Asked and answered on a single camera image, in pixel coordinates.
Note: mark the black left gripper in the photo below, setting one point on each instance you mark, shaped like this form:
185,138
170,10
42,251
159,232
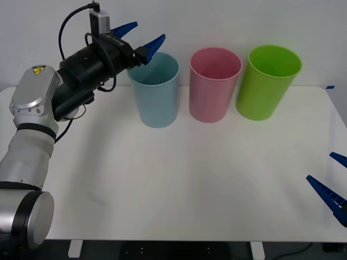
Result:
120,55

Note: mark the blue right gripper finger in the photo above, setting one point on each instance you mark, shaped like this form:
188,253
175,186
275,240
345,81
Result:
329,196
340,158

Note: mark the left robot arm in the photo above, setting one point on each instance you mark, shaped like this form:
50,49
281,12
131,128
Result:
29,130

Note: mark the pale blue plastic bin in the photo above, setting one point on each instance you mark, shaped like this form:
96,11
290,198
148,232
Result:
157,105

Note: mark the white table leg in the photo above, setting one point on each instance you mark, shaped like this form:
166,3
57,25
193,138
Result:
257,250
74,248

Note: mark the pink plastic bin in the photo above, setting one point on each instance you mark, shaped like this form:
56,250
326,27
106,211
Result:
208,100

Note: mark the green plastic bin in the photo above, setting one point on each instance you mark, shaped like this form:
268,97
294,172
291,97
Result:
260,94

